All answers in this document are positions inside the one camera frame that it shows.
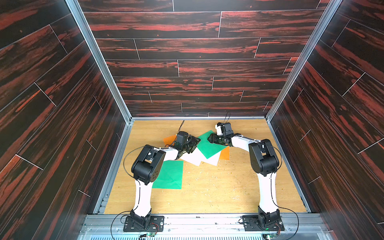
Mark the pale yellow paper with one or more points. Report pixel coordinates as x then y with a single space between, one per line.
213 160
194 158

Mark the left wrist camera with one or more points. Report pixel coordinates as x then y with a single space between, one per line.
182 139

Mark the right orange paper sheet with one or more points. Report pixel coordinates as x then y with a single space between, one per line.
225 154

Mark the front aluminium frame rail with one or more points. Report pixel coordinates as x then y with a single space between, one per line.
301 226

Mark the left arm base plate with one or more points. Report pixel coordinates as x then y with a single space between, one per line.
148 224

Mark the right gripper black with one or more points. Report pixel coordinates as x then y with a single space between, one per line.
214 139

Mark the green paper sheet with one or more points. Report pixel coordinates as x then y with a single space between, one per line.
170 176
206 148

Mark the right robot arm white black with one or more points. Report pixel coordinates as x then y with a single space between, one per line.
265 163

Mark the orange paper sheet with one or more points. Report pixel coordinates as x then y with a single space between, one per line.
169 140
225 154

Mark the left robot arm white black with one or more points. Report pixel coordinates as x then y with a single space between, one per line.
146 170

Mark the left orange paper sheet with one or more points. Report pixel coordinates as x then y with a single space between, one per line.
169 140

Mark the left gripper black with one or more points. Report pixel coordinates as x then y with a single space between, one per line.
193 143

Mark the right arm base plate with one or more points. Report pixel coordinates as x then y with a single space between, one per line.
258 223

